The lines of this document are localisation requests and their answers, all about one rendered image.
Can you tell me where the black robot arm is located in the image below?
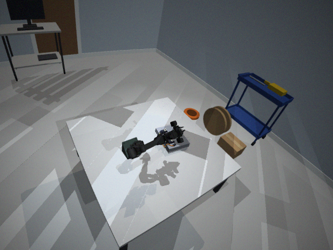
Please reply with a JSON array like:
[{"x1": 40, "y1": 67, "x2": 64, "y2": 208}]
[{"x1": 126, "y1": 128, "x2": 183, "y2": 159}]

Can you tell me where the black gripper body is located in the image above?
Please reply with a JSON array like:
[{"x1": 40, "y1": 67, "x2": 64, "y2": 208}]
[{"x1": 170, "y1": 121, "x2": 184, "y2": 143}]

